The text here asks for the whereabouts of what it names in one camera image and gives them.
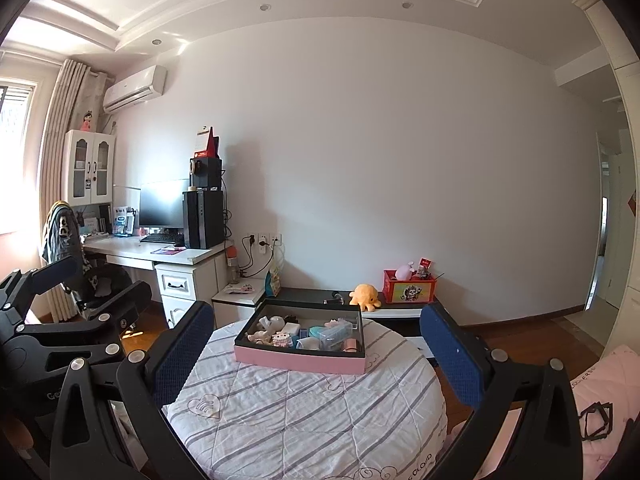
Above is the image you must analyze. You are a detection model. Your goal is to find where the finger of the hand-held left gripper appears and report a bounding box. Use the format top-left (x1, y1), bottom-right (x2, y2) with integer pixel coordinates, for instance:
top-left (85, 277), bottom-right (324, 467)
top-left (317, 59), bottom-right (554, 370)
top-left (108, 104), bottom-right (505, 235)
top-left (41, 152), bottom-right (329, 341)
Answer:
top-left (0, 255), bottom-right (76, 332)
top-left (15, 281), bottom-right (153, 360)

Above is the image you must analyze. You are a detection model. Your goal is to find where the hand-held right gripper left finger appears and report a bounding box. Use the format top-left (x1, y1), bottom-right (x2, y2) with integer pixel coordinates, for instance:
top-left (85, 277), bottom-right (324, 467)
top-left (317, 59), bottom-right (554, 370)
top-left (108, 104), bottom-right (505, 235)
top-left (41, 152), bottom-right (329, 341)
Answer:
top-left (50, 300), bottom-right (217, 480)

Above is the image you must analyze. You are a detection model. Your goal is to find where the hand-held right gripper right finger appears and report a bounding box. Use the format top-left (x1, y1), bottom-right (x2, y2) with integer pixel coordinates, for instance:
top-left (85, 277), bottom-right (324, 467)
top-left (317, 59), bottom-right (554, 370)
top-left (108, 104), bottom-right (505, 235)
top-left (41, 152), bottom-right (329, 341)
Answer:
top-left (419, 301), bottom-right (585, 480)

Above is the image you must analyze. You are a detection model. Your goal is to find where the pink storage box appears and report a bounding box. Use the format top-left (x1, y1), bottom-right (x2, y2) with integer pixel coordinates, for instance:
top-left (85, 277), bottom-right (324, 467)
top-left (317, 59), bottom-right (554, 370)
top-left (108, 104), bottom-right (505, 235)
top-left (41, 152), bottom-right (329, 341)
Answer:
top-left (234, 297), bottom-right (367, 376)

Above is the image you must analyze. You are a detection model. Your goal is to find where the clear plastic box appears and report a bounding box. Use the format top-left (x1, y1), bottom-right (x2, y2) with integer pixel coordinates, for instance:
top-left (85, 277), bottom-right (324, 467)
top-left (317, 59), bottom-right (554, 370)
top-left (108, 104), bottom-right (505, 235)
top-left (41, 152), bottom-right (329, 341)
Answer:
top-left (320, 320), bottom-right (353, 345)

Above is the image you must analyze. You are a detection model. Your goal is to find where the black office chair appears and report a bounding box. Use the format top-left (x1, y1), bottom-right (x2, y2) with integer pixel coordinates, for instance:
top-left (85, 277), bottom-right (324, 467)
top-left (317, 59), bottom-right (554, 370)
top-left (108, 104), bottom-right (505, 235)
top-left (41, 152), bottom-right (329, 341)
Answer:
top-left (40, 201), bottom-right (136, 321)

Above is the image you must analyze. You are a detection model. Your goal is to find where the dark printed jacket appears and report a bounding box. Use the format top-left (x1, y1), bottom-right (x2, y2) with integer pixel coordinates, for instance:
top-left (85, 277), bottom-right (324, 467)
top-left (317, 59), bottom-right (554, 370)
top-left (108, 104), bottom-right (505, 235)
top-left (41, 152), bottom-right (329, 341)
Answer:
top-left (41, 201), bottom-right (93, 291)

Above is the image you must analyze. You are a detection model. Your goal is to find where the white desk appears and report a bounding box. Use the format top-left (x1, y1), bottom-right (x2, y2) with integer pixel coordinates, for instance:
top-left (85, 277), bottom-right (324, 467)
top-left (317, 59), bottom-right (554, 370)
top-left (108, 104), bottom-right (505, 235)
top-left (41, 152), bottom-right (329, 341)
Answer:
top-left (82, 234), bottom-right (233, 268)

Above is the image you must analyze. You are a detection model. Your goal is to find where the blue and white box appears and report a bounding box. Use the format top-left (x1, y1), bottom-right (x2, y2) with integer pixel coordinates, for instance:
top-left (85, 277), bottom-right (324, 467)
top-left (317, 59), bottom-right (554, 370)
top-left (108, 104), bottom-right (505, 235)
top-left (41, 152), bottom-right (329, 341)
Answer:
top-left (112, 206), bottom-right (137, 237)

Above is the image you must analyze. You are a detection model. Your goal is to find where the red printed toy box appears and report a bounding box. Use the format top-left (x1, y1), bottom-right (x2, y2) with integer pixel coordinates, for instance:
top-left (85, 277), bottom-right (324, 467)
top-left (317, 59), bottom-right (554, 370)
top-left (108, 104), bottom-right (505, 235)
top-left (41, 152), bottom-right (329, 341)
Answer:
top-left (383, 269), bottom-right (437, 305)

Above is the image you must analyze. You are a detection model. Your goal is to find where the black computer monitor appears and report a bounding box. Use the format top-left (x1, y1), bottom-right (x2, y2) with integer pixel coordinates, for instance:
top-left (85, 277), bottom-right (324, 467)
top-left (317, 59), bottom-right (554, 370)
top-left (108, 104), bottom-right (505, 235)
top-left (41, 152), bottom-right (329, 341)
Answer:
top-left (138, 178), bottom-right (191, 233)

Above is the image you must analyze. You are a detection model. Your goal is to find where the white glass door cabinet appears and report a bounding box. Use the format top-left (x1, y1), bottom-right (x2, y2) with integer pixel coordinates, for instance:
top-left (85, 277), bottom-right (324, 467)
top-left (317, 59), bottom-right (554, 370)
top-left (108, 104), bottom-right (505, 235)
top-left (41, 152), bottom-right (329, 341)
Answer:
top-left (64, 130), bottom-right (117, 207)

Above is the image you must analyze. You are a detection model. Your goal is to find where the yellow octopus plush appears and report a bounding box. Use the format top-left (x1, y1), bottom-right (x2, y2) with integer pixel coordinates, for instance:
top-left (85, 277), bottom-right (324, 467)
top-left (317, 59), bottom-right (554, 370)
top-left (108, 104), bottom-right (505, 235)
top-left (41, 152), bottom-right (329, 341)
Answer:
top-left (348, 284), bottom-right (382, 312)

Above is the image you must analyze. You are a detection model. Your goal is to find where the black computer tower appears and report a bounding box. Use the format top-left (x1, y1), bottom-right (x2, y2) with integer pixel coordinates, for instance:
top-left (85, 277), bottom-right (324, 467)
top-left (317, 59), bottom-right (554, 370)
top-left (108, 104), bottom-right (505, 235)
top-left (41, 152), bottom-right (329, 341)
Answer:
top-left (182, 190), bottom-right (226, 250)

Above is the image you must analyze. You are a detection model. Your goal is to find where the black and white low cabinet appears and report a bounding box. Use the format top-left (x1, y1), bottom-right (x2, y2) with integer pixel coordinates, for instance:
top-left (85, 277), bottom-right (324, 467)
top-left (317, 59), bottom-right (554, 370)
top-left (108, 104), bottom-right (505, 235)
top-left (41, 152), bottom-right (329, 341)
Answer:
top-left (212, 280), bottom-right (441, 361)

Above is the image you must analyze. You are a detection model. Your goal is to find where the black speaker box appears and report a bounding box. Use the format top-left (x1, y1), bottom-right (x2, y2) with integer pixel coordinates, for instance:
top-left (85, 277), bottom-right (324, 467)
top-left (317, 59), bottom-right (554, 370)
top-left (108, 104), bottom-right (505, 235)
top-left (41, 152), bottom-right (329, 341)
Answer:
top-left (189, 156), bottom-right (223, 192)

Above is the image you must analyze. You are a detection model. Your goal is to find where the pink bed quilt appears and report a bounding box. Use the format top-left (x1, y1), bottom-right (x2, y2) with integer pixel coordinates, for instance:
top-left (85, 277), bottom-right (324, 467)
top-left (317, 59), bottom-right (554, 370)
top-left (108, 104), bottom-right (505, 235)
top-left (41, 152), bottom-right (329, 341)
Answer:
top-left (570, 342), bottom-right (640, 480)

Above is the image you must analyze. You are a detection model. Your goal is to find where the window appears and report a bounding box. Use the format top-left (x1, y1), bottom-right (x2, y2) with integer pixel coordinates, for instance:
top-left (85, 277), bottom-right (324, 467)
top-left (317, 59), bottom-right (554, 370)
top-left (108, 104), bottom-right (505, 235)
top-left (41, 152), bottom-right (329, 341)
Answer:
top-left (0, 77), bottom-right (38, 236)

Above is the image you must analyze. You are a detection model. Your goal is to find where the beige curtain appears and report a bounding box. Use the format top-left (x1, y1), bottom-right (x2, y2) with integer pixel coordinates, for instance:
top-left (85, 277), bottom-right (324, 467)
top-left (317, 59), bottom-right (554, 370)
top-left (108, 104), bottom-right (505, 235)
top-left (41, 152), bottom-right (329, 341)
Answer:
top-left (40, 58), bottom-right (108, 323)

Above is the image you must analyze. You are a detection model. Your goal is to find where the red desk calendar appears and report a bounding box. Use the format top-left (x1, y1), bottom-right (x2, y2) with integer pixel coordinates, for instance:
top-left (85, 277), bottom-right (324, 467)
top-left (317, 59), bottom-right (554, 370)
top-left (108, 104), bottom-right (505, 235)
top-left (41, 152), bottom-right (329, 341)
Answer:
top-left (194, 126), bottom-right (221, 159)

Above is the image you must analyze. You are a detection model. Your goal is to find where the white air conditioner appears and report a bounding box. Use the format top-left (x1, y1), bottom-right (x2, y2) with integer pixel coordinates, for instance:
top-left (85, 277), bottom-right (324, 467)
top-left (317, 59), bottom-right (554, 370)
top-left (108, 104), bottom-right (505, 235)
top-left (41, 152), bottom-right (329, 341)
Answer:
top-left (102, 65), bottom-right (167, 113)

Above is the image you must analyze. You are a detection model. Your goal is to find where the white wardrobe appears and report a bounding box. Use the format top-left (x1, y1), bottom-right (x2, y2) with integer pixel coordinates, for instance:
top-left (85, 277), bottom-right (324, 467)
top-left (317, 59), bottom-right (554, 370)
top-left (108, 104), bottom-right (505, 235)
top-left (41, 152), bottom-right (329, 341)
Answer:
top-left (572, 0), bottom-right (640, 356)

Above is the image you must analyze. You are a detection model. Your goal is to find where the white drawer pedestal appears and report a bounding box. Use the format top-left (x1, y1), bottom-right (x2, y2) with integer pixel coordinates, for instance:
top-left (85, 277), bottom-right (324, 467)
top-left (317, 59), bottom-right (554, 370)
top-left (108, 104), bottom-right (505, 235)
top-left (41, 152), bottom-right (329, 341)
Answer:
top-left (155, 255), bottom-right (231, 331)

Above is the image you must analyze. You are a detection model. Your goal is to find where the black power cable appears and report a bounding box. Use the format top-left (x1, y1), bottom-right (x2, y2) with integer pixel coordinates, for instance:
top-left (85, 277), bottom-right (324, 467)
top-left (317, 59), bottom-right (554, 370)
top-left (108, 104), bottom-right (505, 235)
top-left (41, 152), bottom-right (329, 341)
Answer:
top-left (239, 236), bottom-right (281, 278)

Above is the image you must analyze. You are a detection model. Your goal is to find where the black folding frame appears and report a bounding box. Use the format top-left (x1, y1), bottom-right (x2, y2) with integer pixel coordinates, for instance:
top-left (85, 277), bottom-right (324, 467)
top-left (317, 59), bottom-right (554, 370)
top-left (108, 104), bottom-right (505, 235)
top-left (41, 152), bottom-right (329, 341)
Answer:
top-left (580, 401), bottom-right (615, 442)

